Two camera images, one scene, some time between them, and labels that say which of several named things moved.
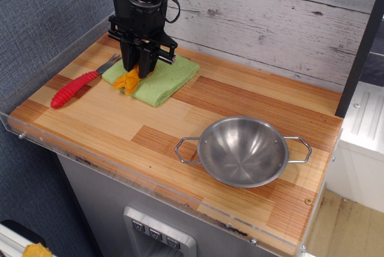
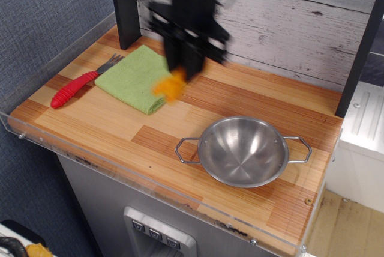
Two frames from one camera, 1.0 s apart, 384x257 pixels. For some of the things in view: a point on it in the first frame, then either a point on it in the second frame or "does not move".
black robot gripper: x=139 y=22 to x=191 y=34
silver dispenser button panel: x=150 y=236 does not move
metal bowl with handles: x=243 y=152 does not move
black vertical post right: x=368 y=37 does not move
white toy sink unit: x=355 y=170 does not move
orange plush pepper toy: x=129 y=81 to x=169 y=86
